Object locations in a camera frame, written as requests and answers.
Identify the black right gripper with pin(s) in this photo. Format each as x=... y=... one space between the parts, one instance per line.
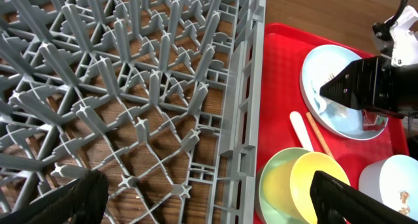
x=386 y=83

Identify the light blue plate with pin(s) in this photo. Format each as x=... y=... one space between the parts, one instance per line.
x=323 y=60

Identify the grey dishwasher rack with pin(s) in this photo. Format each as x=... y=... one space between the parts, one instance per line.
x=161 y=96

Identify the green saucer bowl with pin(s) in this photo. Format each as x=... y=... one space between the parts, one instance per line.
x=273 y=200

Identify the white tissue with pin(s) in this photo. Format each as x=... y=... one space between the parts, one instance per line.
x=322 y=102

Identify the red snack wrapper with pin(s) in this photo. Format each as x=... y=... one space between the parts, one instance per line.
x=372 y=121

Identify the light blue bowl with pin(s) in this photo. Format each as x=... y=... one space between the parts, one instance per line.
x=392 y=182

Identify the wooden chopstick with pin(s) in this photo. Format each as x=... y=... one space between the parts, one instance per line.
x=318 y=134

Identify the yellow plastic cup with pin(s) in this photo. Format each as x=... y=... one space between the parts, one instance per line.
x=301 y=179

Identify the white plastic fork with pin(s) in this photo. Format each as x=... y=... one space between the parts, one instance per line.
x=301 y=131

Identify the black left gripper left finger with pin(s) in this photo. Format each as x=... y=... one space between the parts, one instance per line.
x=81 y=201

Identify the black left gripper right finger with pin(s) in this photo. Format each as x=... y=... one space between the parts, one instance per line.
x=335 y=202

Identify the red plastic tray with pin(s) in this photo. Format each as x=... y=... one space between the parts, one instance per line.
x=285 y=50

